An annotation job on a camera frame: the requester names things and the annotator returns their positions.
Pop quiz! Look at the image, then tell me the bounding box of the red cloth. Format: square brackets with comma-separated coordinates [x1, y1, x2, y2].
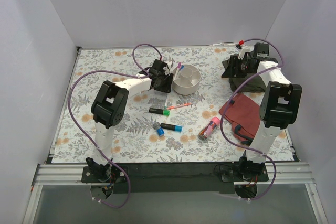
[224, 93, 260, 146]

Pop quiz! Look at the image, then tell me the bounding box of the blue-capped black highlighter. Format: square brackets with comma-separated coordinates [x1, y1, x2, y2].
[160, 123, 183, 132]

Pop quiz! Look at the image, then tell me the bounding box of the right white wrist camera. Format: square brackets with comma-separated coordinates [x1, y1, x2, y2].
[236, 40, 251, 60]

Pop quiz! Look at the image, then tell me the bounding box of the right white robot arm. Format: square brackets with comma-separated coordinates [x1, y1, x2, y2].
[218, 42, 302, 182]

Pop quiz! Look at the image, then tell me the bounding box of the blue-capped white pen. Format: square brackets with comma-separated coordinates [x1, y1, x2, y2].
[173, 67, 180, 80]

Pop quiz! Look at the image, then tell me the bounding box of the floral patterned mat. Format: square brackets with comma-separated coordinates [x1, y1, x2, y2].
[51, 45, 295, 164]

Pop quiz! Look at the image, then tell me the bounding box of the dark green cloth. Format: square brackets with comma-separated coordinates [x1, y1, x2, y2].
[229, 73, 267, 93]

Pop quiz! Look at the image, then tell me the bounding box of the purple cable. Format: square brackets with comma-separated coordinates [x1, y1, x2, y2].
[68, 43, 131, 208]
[219, 38, 286, 201]

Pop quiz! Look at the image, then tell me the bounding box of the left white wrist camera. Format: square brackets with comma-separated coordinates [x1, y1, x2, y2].
[163, 61, 174, 76]

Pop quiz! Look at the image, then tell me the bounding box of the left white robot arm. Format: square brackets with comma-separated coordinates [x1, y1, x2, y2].
[86, 59, 173, 182]

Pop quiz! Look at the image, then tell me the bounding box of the white round compartment organizer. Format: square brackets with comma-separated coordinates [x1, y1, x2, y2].
[172, 64, 201, 95]

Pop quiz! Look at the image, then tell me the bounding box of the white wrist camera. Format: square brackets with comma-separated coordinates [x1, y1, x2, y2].
[163, 61, 174, 76]
[236, 40, 251, 60]

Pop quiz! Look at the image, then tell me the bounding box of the purple-capped white pen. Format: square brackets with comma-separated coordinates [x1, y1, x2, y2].
[176, 62, 182, 78]

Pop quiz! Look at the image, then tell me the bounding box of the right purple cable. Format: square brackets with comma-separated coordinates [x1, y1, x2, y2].
[219, 38, 286, 201]

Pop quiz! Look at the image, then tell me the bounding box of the blue and grey cap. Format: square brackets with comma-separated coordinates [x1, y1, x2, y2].
[153, 122, 164, 136]

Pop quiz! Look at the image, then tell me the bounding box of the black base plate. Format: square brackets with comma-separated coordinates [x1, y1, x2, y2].
[81, 162, 269, 194]

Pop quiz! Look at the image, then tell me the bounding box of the aluminium frame rail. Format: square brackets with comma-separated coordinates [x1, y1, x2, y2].
[24, 162, 328, 223]

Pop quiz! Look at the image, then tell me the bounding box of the green-capped black highlighter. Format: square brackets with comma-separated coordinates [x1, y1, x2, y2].
[149, 108, 170, 116]

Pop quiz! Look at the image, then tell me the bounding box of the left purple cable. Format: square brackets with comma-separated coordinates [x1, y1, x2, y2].
[68, 43, 131, 208]

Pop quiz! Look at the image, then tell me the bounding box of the orange pen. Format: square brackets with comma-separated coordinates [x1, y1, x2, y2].
[166, 103, 193, 110]

